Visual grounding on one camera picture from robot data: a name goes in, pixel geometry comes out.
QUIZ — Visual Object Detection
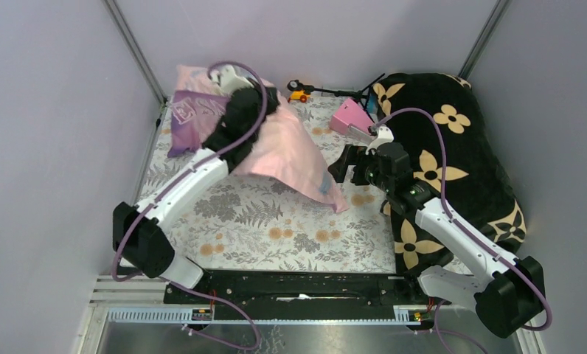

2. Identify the floral patterned bed sheet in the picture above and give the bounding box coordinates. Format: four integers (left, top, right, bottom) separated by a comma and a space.
119, 94, 470, 274

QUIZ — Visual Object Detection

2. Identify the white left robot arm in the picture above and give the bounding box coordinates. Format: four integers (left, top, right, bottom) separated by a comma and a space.
111, 86, 279, 303

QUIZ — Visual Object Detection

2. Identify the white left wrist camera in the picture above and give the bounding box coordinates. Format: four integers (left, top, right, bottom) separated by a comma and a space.
209, 65, 254, 95

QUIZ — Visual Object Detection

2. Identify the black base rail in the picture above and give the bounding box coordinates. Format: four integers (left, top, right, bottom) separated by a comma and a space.
115, 265, 454, 322

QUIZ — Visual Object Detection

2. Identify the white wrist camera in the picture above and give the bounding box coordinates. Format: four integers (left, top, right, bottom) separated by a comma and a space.
209, 65, 254, 95
366, 125, 394, 155

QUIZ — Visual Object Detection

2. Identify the pink pillow with princess print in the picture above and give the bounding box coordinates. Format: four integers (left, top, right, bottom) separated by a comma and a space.
167, 65, 348, 212

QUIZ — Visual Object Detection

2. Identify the orange toy car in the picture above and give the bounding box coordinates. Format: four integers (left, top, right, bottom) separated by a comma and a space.
288, 90, 310, 103

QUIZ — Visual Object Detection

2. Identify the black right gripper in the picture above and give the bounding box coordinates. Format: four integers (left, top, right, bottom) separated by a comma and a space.
327, 144, 394, 193

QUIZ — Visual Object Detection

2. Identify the pink metronome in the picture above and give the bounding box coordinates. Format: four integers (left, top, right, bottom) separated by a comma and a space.
329, 98, 374, 143

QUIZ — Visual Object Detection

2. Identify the black blanket with yellow flowers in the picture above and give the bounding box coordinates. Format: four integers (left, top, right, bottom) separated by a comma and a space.
371, 73, 527, 253

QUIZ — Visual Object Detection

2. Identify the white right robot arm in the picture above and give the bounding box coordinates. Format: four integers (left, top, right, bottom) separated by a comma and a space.
328, 142, 553, 338

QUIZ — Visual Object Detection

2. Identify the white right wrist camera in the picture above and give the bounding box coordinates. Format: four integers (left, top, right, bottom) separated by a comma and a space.
366, 125, 394, 155

